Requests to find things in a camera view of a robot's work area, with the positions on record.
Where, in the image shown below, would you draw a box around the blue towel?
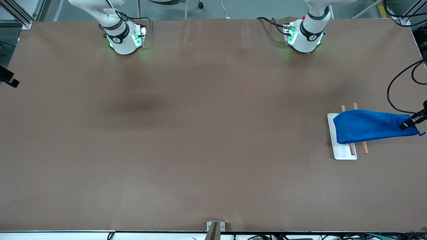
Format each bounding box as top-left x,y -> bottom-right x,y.
333,109 -> 426,144

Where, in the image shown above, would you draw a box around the white towel rack wooden rods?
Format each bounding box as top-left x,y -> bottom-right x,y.
327,103 -> 369,160

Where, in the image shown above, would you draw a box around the white floor rod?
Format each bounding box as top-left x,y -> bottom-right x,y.
353,0 -> 384,19

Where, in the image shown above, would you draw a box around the aluminium frame profile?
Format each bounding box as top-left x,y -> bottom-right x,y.
394,0 -> 427,26
0,0 -> 45,30

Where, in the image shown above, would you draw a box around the black right arm base cable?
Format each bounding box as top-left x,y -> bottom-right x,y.
100,0 -> 152,34

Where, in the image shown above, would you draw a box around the black arm base cable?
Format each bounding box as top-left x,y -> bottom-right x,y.
100,0 -> 152,34
256,17 -> 289,35

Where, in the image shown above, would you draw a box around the black left arm base cable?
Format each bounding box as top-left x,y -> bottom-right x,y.
256,17 -> 289,35

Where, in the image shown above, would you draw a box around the silver metal bracket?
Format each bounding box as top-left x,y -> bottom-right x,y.
206,221 -> 226,232

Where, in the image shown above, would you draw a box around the brown camera post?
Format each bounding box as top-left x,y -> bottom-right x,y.
204,222 -> 221,240

